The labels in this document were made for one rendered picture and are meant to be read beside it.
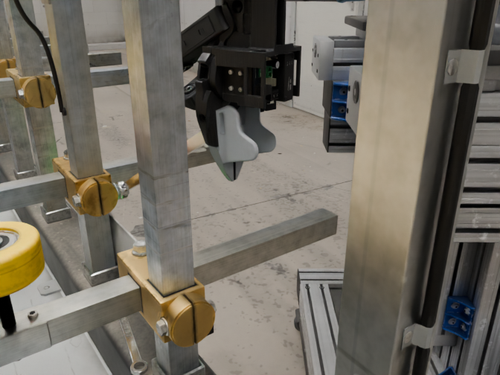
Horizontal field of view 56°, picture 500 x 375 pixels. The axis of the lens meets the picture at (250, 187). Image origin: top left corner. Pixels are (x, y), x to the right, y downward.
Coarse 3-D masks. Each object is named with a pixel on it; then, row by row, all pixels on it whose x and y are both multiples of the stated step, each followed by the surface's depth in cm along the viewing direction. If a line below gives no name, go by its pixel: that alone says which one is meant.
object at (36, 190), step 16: (128, 160) 73; (192, 160) 78; (208, 160) 80; (48, 176) 67; (112, 176) 71; (128, 176) 72; (0, 192) 62; (16, 192) 63; (32, 192) 65; (48, 192) 66; (64, 192) 67; (0, 208) 63
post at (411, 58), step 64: (384, 0) 18; (448, 0) 16; (384, 64) 19; (448, 64) 17; (384, 128) 20; (448, 128) 19; (384, 192) 20; (448, 192) 19; (384, 256) 21; (448, 256) 22; (384, 320) 22
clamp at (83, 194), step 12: (60, 168) 67; (72, 180) 63; (84, 180) 63; (96, 180) 63; (108, 180) 65; (72, 192) 65; (84, 192) 62; (96, 192) 62; (108, 192) 64; (72, 204) 66; (84, 204) 62; (96, 204) 63; (108, 204) 64; (96, 216) 64
